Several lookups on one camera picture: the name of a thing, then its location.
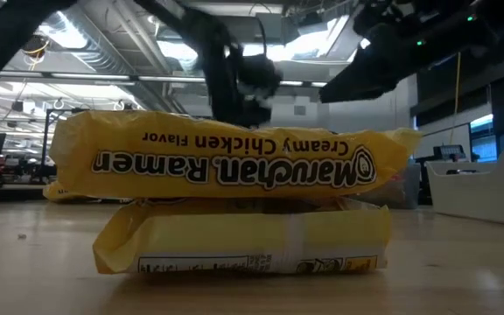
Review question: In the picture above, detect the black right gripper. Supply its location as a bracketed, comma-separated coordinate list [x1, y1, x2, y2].
[318, 15, 445, 105]

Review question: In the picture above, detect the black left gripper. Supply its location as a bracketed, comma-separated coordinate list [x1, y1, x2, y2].
[202, 25, 274, 130]

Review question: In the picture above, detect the yellow Maruchan ramen pack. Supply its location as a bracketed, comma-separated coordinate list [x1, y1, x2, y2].
[43, 181, 104, 203]
[48, 108, 424, 200]
[92, 196, 392, 276]

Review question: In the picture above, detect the black desk device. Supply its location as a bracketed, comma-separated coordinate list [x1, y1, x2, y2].
[413, 143, 472, 165]

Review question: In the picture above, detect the white plastic bin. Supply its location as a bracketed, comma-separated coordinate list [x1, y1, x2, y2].
[425, 145, 504, 228]

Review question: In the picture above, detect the black pole stand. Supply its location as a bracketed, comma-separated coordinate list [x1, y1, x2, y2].
[40, 107, 88, 179]

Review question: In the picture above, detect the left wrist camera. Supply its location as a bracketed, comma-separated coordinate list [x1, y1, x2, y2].
[236, 52, 284, 104]

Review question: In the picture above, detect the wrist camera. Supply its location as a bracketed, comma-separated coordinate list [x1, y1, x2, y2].
[351, 0, 406, 37]
[236, 52, 284, 104]

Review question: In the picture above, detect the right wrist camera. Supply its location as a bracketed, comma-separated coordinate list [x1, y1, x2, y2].
[351, 0, 406, 37]

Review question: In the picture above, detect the black ceiling cable reel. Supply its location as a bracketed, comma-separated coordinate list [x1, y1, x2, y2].
[19, 33, 53, 60]

